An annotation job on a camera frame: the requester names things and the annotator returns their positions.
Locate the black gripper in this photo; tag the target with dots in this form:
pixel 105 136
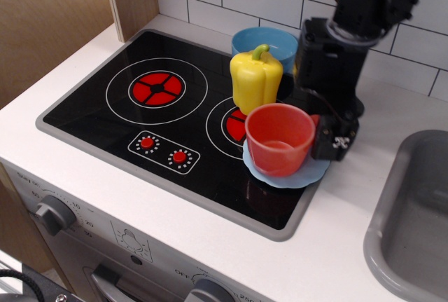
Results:
pixel 331 68

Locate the red plastic cup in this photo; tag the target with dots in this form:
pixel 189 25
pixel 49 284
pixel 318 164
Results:
pixel 279 137

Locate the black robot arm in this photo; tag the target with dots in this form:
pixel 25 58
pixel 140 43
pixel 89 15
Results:
pixel 361 23

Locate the light blue scalloped plate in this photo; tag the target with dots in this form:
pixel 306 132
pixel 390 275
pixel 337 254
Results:
pixel 310 172

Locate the yellow toy bell pepper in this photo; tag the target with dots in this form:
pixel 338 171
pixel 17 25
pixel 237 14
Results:
pixel 256 76

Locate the blue plastic bowl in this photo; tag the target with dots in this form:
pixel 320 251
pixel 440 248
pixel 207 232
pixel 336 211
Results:
pixel 282 45

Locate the grey toy sink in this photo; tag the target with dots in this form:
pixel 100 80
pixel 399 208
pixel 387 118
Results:
pixel 405 245

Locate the black toy stove top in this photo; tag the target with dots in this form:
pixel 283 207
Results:
pixel 160 108

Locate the grey right oven knob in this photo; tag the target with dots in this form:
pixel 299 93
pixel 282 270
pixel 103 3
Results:
pixel 208 291

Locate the grey left timer knob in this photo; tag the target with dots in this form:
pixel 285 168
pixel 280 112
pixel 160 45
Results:
pixel 54 215

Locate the wooden side panel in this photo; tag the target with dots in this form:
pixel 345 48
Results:
pixel 37 35

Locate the grey oven door handle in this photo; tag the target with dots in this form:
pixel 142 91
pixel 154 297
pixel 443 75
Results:
pixel 112 286

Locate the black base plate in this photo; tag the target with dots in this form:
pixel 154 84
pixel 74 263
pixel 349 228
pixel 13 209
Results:
pixel 51 291

